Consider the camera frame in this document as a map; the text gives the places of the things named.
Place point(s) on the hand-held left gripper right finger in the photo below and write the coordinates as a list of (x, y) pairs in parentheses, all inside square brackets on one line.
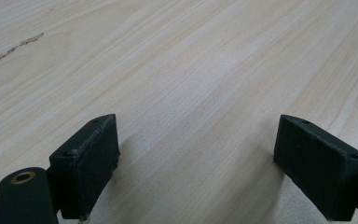
[(317, 168)]

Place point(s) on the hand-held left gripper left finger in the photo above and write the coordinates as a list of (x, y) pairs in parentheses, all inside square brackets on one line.
[(87, 165)]

